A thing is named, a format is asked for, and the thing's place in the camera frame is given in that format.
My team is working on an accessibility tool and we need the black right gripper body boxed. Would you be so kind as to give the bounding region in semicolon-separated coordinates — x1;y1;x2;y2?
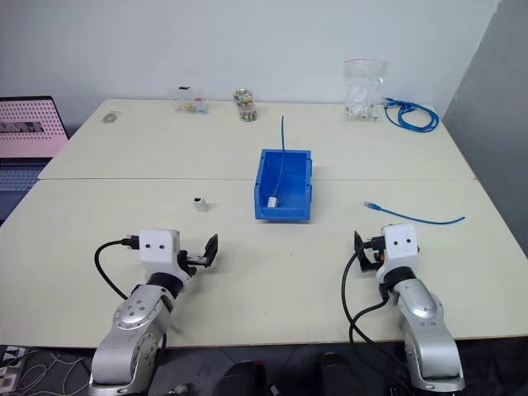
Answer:
364;246;387;271

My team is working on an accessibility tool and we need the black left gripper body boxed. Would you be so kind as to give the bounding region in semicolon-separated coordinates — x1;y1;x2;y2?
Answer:
177;248;207;276

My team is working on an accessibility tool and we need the blue ethernet cable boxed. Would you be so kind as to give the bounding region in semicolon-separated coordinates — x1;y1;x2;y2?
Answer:
382;97;441;133
362;200;467;226
270;115;286;203

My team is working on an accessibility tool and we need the blue plastic storage bin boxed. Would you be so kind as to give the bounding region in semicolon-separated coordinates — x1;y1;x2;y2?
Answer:
252;148;315;224

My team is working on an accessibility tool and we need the dark rounded shape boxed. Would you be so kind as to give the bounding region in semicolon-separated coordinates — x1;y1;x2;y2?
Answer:
314;351;365;396

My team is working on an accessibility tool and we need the jar of colourful beads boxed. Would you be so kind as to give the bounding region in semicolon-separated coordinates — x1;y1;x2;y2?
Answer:
232;87;260;123

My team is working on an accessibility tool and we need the small bag of colourful parts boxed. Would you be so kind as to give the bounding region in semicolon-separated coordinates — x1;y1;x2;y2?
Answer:
169;85;210;115

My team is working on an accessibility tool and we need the clear bag of connectors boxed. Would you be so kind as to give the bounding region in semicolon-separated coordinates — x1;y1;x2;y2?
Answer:
342;58;388;123

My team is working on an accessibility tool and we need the laptop with pink screen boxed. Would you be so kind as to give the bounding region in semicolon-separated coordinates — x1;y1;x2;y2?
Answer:
0;95;70;199

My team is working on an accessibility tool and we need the white power strip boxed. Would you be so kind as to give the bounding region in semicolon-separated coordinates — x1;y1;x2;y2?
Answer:
0;345;26;389

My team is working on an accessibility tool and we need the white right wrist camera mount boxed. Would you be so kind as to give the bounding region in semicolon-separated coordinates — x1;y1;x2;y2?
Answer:
375;223;421;286

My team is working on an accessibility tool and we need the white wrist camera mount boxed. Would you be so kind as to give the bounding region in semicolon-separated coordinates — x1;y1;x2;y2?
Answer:
139;228;191;285
375;223;421;286

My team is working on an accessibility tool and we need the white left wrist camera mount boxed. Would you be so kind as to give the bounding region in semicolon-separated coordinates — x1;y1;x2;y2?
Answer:
139;228;191;285

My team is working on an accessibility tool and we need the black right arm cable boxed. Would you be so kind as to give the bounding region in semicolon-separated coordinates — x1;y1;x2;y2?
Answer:
340;235;413;384

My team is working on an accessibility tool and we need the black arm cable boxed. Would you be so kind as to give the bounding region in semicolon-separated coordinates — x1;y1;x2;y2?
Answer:
93;235;141;301
340;235;413;384

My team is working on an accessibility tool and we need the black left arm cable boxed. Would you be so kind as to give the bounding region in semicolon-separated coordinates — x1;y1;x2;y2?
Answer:
93;235;141;301

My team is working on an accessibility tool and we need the coiled blue Ethernet cable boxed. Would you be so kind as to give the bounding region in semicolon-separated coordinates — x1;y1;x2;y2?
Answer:
382;97;441;133

